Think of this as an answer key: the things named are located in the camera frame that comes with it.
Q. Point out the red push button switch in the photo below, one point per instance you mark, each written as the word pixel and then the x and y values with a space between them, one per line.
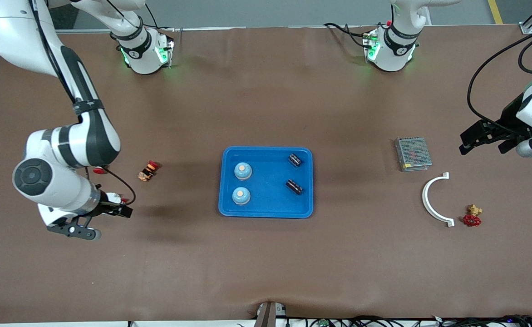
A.
pixel 99 170

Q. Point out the dark electrolytic capacitor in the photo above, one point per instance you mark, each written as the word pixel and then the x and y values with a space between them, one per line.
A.
pixel 294 186
pixel 295 160

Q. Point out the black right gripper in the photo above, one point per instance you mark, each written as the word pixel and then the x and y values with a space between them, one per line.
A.
pixel 104 205

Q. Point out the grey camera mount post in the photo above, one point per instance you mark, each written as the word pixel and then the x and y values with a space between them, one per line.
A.
pixel 268 314

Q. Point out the white curved plastic bracket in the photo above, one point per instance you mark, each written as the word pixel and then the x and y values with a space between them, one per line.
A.
pixel 425 200

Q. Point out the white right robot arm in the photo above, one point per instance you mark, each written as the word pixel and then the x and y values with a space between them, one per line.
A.
pixel 52 181

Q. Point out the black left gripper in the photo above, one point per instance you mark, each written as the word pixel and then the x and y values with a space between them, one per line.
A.
pixel 509 121

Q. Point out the blue dome bell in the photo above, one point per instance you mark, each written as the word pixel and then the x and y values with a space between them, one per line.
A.
pixel 241 195
pixel 243 170

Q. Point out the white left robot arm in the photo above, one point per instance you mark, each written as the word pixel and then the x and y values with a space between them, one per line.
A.
pixel 391 56

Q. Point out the blue plastic tray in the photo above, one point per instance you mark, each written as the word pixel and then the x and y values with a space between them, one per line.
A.
pixel 268 200

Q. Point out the metal mesh power supply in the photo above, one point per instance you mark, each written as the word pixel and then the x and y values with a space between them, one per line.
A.
pixel 412 153

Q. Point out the orange emergency stop switch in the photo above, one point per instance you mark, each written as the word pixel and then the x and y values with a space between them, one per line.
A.
pixel 148 171

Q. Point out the white circuit breaker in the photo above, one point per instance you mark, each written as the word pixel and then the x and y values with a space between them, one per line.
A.
pixel 117 199

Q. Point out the aluminium frame post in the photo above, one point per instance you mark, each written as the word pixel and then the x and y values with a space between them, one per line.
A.
pixel 527 28

